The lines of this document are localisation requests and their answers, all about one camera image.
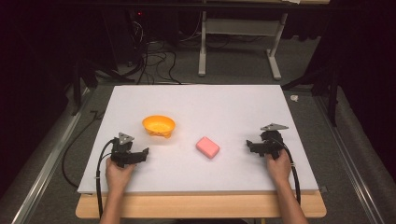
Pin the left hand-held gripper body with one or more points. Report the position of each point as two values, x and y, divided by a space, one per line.
123 152

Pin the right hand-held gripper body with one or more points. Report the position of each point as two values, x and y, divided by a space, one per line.
271 141

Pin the person's left hand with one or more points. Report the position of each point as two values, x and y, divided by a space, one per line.
118 177

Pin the person's right hand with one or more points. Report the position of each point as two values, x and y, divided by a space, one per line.
278 169

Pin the orange plastic bowl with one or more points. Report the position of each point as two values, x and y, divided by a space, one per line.
158 125

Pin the pink soap bar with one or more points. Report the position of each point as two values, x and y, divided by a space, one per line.
208 147

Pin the crumpled white paper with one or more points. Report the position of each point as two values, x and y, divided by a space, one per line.
294 98

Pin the white table board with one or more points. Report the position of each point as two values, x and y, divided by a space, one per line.
199 105

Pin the wooden table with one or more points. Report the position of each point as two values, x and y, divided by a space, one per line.
199 205

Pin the black metal stand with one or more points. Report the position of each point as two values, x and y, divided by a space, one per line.
330 87
84 77

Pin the aluminium floor rail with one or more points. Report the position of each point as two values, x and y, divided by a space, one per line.
351 168
46 168

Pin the white metal desk frame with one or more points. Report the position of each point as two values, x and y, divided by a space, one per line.
239 26

